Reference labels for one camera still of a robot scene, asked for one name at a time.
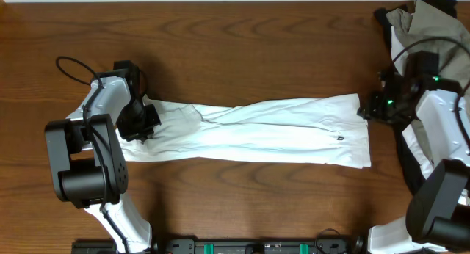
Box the white t-shirt with black print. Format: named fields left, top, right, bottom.
left=119, top=94, right=371, bottom=169

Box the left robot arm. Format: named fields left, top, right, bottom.
left=44, top=60, right=161, bottom=253

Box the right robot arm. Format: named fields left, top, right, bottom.
left=358, top=51, right=469, bottom=253

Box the white garment under pile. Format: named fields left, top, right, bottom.
left=391, top=26, right=434, bottom=179

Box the olive grey garment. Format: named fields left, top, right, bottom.
left=385, top=0, right=469, bottom=93

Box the black garment with red tag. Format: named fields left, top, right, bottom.
left=374, top=0, right=458, bottom=194

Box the left black cable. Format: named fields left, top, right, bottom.
left=54, top=55, right=150, bottom=254

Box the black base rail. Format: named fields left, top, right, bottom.
left=71, top=228, right=368, bottom=254

